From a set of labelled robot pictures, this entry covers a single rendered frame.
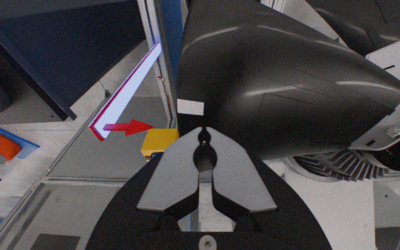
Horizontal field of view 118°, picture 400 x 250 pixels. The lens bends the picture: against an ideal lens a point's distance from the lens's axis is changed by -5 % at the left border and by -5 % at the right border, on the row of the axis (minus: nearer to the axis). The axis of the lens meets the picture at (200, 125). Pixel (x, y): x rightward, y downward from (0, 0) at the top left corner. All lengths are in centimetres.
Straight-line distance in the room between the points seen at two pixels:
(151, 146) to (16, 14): 44
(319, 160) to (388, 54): 20
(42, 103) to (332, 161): 68
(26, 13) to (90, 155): 90
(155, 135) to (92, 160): 82
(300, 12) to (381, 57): 120
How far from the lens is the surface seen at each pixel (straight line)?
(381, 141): 29
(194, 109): 16
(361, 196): 61
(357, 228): 63
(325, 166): 38
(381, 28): 34
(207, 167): 22
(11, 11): 57
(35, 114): 58
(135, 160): 104
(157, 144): 43
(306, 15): 153
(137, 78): 28
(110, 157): 115
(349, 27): 34
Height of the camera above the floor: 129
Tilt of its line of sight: 44 degrees down
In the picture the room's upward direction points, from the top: 180 degrees counter-clockwise
